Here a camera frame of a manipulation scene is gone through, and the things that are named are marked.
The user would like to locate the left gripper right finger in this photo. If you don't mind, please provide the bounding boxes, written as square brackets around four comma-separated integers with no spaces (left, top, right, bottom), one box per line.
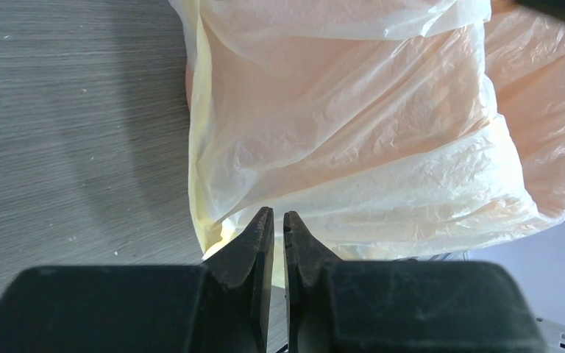
[283,211,547,352]

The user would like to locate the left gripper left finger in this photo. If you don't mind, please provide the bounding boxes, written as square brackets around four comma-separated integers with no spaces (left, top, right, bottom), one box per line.
[0,207,274,352]

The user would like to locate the pale yellow trash bag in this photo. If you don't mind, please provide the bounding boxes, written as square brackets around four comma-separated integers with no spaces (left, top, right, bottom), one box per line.
[171,1,565,287]

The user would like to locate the orange plastic trash bin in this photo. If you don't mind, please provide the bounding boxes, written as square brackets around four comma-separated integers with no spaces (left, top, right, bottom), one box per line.
[185,63,194,112]

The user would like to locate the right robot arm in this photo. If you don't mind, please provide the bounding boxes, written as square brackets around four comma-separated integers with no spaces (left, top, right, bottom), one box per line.
[536,317,565,353]

